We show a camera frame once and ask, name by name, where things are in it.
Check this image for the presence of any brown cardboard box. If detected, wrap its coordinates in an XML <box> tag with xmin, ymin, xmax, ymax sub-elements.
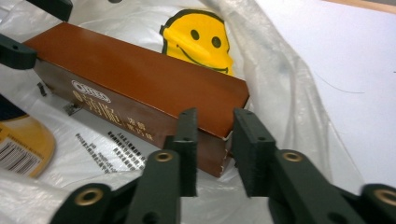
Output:
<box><xmin>22</xmin><ymin>21</ymin><xmax>251</xmax><ymax>179</ymax></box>

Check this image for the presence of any clear plastic bag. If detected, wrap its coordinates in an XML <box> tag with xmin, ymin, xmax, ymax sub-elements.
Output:
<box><xmin>0</xmin><ymin>0</ymin><xmax>366</xmax><ymax>224</ymax></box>

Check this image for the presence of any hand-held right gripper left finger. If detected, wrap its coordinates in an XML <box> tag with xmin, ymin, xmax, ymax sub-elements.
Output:
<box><xmin>163</xmin><ymin>107</ymin><xmax>200</xmax><ymax>198</ymax></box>

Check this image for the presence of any orange drink bottle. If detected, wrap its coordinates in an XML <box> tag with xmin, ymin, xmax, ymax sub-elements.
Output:
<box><xmin>0</xmin><ymin>92</ymin><xmax>57</xmax><ymax>179</ymax></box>

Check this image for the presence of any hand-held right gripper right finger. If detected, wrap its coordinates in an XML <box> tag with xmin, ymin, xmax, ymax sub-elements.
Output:
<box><xmin>231</xmin><ymin>107</ymin><xmax>278</xmax><ymax>198</ymax></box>

